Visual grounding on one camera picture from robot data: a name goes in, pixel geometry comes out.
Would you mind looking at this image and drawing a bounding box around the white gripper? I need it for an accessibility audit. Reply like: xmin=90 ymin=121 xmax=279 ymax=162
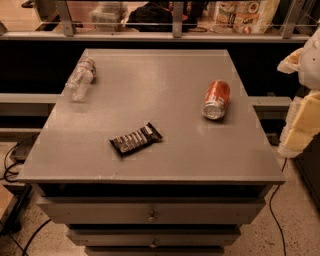
xmin=277 ymin=29 xmax=320 ymax=158

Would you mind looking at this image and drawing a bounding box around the red coke can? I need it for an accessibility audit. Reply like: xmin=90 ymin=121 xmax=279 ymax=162
xmin=201 ymin=80 xmax=230 ymax=120

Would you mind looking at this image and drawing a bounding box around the clear plastic water bottle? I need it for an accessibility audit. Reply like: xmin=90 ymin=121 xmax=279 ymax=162
xmin=65 ymin=56 xmax=96 ymax=102

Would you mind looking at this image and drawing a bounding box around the grey metal railing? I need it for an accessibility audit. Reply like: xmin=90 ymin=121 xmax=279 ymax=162
xmin=0 ymin=0 xmax=320 ymax=43

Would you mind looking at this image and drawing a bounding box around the printed snack bag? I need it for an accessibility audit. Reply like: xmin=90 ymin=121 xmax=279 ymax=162
xmin=211 ymin=0 xmax=280 ymax=34

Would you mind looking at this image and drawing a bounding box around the grey drawer cabinet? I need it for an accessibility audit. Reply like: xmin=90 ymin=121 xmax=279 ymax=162
xmin=19 ymin=49 xmax=284 ymax=256

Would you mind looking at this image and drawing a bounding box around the black snack bar wrapper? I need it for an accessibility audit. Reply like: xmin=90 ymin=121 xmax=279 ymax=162
xmin=110 ymin=123 xmax=162 ymax=157

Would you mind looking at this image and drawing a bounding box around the black bag behind glass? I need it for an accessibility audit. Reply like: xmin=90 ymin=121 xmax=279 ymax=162
xmin=126 ymin=1 xmax=203 ymax=32

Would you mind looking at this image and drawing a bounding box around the clear plastic container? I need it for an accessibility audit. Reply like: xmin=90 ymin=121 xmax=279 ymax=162
xmin=89 ymin=1 xmax=128 ymax=32

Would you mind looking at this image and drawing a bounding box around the drawer with knob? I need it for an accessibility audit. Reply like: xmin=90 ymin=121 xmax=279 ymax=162
xmin=38 ymin=197 xmax=265 ymax=225
xmin=67 ymin=229 xmax=240 ymax=248

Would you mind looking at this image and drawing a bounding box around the top drawer with knob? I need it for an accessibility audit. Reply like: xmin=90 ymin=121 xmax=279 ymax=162
xmin=38 ymin=197 xmax=265 ymax=225

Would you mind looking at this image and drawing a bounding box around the black cable right floor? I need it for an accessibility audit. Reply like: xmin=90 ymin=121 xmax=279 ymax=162
xmin=268 ymin=158 xmax=288 ymax=256

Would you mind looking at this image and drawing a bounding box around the black cables left floor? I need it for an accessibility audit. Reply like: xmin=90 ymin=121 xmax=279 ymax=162
xmin=2 ymin=133 xmax=40 ymax=184

